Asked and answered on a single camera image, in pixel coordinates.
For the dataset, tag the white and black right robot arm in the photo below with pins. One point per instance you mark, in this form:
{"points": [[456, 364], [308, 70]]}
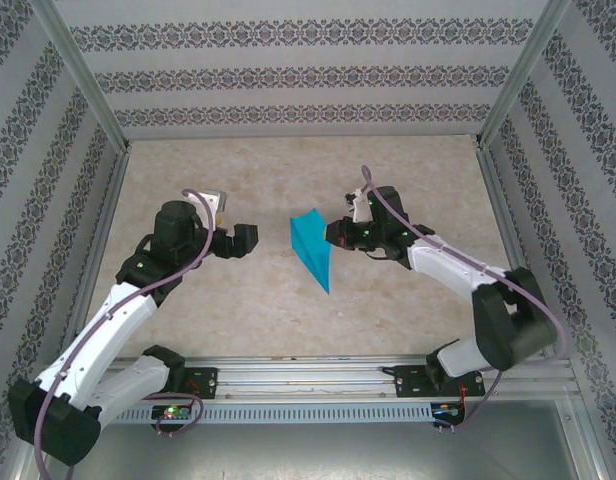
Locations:
{"points": [[448, 265]]}

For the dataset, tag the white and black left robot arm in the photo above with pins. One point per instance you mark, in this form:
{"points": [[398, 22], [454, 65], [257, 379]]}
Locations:
{"points": [[103, 340]]}

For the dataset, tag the grey metal sheet panel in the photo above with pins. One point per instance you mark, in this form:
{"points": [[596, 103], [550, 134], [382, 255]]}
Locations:
{"points": [[308, 450]]}

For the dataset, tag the black controller board green light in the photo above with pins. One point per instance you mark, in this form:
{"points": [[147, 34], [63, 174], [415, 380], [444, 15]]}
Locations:
{"points": [[170, 412]]}

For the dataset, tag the aluminium side rail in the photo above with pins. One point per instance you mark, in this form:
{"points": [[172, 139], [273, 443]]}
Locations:
{"points": [[515, 250], [102, 240]]}

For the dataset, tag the aluminium mounting rail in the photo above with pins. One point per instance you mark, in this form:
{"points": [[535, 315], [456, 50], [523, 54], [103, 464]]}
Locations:
{"points": [[308, 375]]}

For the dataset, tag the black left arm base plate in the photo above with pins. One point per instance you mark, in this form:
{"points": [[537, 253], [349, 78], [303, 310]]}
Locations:
{"points": [[203, 382]]}

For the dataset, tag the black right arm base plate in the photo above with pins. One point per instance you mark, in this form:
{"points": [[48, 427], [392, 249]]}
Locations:
{"points": [[408, 382]]}

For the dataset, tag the aluminium frame post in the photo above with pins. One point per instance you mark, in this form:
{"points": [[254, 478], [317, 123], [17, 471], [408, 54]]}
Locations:
{"points": [[525, 70], [78, 70]]}

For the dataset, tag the aluminium frame bar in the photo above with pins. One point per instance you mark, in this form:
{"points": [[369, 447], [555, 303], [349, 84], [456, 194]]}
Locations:
{"points": [[585, 435]]}

